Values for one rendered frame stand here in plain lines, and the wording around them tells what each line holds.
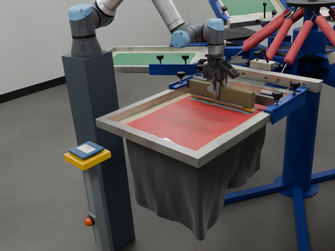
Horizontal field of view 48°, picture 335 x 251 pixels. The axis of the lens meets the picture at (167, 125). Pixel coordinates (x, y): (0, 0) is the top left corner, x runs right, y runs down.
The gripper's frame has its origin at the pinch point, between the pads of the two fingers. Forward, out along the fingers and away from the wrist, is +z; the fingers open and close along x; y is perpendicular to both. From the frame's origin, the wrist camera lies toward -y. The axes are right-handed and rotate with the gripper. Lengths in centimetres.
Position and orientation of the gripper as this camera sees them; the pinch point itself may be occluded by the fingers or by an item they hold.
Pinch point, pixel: (220, 95)
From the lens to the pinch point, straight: 181.1
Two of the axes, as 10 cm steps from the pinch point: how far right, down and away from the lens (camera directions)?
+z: 0.7, 9.1, 4.0
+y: -7.2, -2.3, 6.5
